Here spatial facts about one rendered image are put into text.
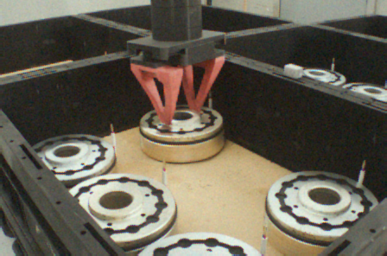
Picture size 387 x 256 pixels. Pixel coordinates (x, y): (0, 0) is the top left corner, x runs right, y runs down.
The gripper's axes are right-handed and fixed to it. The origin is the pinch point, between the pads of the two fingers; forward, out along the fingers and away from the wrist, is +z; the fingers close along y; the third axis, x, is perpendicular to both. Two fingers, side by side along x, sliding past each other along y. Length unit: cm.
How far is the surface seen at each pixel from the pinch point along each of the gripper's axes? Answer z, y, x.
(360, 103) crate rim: -4.7, -3.7, 20.8
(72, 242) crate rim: -4.0, 24.8, 16.8
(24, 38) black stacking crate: -4.4, -1.7, -48.0
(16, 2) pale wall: 6, -109, -313
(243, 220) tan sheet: 5.0, 7.1, 15.0
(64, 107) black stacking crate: -1.5, 10.6, -9.4
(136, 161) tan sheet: 4.3, 6.7, -0.8
